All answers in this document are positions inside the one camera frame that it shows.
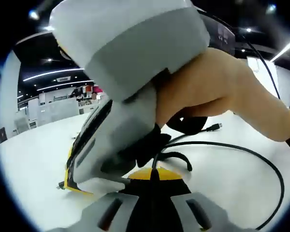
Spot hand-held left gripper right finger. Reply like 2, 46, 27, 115
156, 166, 238, 232

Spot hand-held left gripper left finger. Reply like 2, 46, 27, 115
48, 168, 158, 232

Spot black Velcro strap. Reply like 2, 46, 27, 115
137, 116, 208, 172

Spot black charging cable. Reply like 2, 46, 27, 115
55, 122, 286, 230

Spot colourful display shelf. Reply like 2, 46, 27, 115
70, 84, 103, 107

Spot white office cabinet row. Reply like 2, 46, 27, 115
14, 95, 79, 132

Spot large black monitor screen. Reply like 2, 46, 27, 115
206, 15, 237, 55

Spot white square pillar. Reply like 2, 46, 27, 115
0, 50, 22, 137

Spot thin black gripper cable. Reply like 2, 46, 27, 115
195, 6, 281, 100

